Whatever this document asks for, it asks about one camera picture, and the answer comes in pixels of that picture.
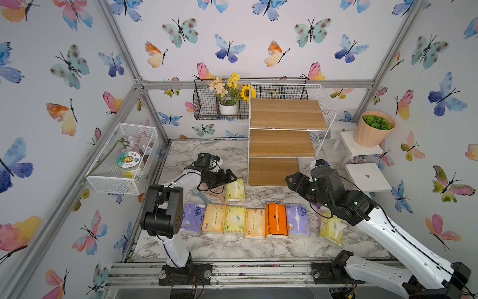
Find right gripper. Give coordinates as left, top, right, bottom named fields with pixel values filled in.
left=286, top=172, right=335, bottom=214

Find white step shelf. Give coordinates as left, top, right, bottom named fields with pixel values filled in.
left=330, top=121, right=383, bottom=168
left=344, top=163, right=392, bottom=193

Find beige tissue pack top shelf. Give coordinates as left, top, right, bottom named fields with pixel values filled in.
left=245, top=208, right=266, bottom=239

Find round green lidded jar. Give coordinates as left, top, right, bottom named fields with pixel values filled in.
left=116, top=151, right=143, bottom=179

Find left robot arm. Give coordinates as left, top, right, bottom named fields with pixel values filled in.
left=139, top=153, right=237, bottom=269

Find purple tissue pack bottom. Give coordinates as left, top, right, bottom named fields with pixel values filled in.
left=180, top=203, right=206, bottom=235

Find white wire wall basket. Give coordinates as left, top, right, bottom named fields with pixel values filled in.
left=85, top=123, right=159, bottom=195

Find artificial pink rose stem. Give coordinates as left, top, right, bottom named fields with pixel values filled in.
left=85, top=124, right=156, bottom=178

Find purple pink garden fork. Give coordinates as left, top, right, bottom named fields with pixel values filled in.
left=312, top=204, right=322, bottom=224

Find purple tissue pack shelf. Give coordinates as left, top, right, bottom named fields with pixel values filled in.
left=286, top=204, right=311, bottom=239

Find white pot with flowers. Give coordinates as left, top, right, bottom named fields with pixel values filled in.
left=209, top=73, right=256, bottom=116

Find white upper step shelf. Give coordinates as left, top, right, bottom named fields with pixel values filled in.
left=330, top=121, right=383, bottom=168

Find pink pot green plant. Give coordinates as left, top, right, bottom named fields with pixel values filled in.
left=354, top=111, right=396, bottom=148

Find white wire wooden shelf rack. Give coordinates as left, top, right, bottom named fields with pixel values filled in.
left=248, top=82, right=337, bottom=187

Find white lower step shelf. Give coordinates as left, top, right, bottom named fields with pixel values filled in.
left=344, top=163, right=392, bottom=193

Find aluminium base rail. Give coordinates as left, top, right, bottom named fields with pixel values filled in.
left=103, top=259, right=423, bottom=299

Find black wire wall basket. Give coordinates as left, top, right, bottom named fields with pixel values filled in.
left=193, top=79, right=249, bottom=122

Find yellow green tissue pack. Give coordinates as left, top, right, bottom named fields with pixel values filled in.
left=224, top=206, right=246, bottom=235

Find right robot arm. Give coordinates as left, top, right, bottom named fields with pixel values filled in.
left=285, top=159, right=477, bottom=299

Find orange tissue pack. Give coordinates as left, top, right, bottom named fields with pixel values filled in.
left=265, top=203, right=289, bottom=240

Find beige tissue pack shelf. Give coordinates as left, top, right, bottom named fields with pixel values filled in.
left=245, top=208, right=266, bottom=239
left=202, top=204, right=226, bottom=234

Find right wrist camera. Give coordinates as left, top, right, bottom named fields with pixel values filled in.
left=314, top=159, right=329, bottom=167

